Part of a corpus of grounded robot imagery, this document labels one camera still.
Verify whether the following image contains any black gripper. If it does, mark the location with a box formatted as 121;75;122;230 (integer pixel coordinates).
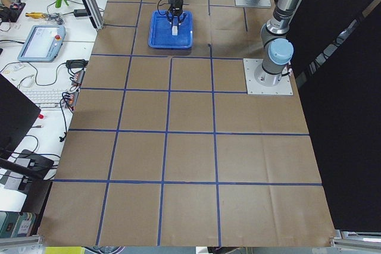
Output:
165;0;187;26

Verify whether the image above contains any white keyboard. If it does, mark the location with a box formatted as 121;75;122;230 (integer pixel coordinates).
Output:
20;88;68;109

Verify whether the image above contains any teach pendant tablet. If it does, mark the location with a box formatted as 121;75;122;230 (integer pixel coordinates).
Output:
17;25;66;62

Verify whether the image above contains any white block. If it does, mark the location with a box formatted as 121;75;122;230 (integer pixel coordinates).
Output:
172;17;179;27
171;26;178;36

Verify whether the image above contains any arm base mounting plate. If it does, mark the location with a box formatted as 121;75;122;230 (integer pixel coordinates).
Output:
243;58;293;96

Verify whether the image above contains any brass yellow tool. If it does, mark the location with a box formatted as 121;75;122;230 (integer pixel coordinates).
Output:
25;12;45;19

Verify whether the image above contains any brown paper table cover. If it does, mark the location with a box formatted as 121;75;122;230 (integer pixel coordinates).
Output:
39;0;334;247

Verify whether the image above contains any orange usb hub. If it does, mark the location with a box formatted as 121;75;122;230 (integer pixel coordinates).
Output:
70;70;85;86
62;91;79;112

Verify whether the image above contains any black monitor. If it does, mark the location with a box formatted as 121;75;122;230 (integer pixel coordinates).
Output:
0;75;40;159

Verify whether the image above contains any blue plastic tray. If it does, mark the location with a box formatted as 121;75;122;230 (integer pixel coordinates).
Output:
148;10;193;49

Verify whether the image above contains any black power adapter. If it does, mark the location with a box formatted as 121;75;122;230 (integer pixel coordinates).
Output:
73;9;88;17

